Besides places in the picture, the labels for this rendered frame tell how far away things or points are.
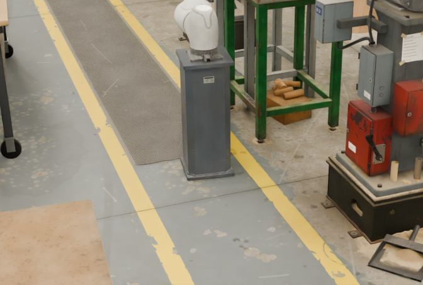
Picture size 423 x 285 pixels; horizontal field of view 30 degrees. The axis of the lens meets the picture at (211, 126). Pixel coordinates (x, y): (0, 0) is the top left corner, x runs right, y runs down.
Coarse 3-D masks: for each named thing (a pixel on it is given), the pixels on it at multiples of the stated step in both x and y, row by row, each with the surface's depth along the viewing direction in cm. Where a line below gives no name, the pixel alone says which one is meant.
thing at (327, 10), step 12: (324, 0) 380; (336, 0) 380; (348, 0) 379; (324, 12) 376; (336, 12) 378; (348, 12) 380; (324, 24) 378; (336, 24) 380; (324, 36) 381; (336, 36) 383; (348, 36) 386
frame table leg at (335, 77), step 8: (336, 48) 480; (336, 56) 483; (336, 64) 485; (336, 72) 488; (336, 80) 490; (336, 88) 492; (336, 96) 495; (336, 104) 497; (328, 112) 504; (336, 112) 500; (328, 120) 506; (336, 120) 502
